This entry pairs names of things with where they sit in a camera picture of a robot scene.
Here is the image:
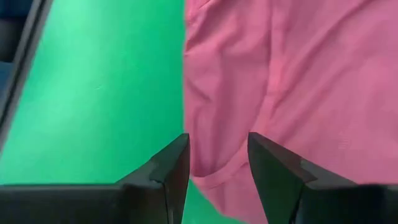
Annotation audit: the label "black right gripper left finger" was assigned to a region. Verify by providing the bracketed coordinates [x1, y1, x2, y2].
[0, 133, 190, 224]

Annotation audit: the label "black aluminium table frame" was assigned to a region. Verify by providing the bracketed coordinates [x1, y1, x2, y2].
[0, 0, 53, 150]

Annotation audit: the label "green table mat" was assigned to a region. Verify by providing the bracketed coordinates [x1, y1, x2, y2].
[0, 0, 246, 224]

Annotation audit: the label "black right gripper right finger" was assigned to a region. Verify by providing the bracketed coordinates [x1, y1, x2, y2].
[248, 132, 398, 224]

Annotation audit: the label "maroon pink garment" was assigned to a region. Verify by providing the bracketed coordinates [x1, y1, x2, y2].
[183, 0, 398, 224]

